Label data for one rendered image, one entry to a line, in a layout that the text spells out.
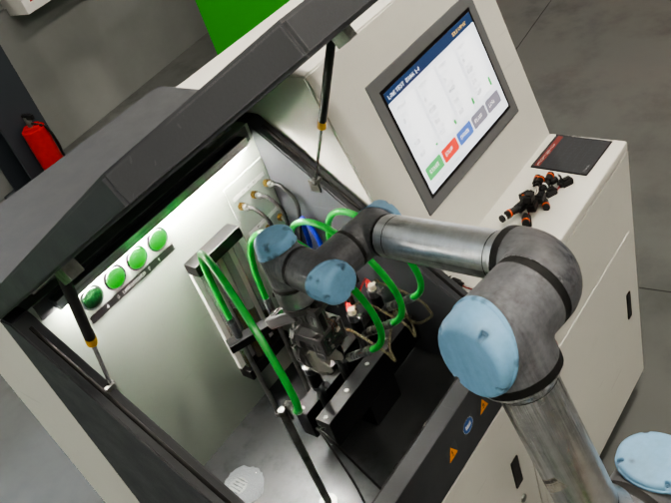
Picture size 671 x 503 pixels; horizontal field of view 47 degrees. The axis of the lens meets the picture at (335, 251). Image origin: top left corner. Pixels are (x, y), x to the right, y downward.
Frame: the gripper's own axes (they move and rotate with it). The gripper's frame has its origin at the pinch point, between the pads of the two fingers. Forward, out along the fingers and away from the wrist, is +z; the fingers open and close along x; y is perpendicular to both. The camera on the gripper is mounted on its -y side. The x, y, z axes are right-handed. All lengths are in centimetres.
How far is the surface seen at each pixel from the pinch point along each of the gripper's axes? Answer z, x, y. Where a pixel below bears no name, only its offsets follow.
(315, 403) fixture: 11.9, -1.7, -5.3
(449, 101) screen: -18, 71, -7
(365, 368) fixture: 11.9, 10.8, -0.3
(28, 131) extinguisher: 62, 124, -357
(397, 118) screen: -25, 53, -8
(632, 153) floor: 110, 234, -30
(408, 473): 14.9, -6.4, 20.9
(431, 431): 14.9, 3.9, 20.0
